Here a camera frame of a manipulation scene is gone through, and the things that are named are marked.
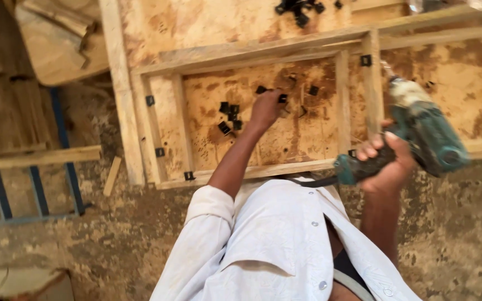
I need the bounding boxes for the cluster of black brackets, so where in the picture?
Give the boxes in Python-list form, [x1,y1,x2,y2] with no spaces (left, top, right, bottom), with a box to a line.
[217,101,244,136]

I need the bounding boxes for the heap of black brackets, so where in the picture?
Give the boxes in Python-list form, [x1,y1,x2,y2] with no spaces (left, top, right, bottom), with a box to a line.
[274,0,344,29]

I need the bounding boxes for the curved plywood sheet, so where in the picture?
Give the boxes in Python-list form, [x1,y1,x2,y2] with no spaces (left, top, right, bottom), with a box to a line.
[14,0,110,87]

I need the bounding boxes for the long wooden slat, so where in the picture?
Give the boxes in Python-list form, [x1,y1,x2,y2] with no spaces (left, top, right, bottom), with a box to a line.
[0,145,102,172]

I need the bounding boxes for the clear plastic wrap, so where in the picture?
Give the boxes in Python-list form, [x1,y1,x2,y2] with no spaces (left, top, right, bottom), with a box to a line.
[408,0,482,14]

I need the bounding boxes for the small wooden frame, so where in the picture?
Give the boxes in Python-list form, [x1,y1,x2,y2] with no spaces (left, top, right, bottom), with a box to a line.
[130,27,386,191]

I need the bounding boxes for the short wooden stick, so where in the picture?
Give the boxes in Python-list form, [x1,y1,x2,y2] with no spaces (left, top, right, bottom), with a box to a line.
[102,156,123,197]

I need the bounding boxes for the dark undershirt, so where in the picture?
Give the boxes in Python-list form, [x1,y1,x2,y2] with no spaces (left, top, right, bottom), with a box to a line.
[327,217,376,301]

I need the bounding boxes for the black drill cable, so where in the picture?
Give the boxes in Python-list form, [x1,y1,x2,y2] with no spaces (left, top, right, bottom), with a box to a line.
[285,175,339,189]

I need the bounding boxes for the blue metal rack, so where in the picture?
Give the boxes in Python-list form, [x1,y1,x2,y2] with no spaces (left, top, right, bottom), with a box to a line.
[0,87,94,227]

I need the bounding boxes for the person's left hand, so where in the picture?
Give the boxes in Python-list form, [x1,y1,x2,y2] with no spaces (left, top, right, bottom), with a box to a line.
[247,89,288,134]

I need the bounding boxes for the large wooden frame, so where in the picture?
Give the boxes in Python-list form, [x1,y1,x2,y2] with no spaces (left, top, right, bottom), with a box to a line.
[377,3,482,160]

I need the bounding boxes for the person's right hand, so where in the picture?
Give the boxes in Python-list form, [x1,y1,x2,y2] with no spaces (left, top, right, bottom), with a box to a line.
[356,119,418,195]

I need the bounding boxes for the stack of wooden planks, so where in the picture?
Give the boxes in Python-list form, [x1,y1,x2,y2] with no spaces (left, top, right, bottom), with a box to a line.
[0,0,59,153]

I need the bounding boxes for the white button shirt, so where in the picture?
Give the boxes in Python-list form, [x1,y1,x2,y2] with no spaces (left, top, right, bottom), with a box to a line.
[149,176,423,301]

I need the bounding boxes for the teal power drill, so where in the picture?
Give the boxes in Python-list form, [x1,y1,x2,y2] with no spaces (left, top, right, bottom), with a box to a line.
[334,60,473,187]

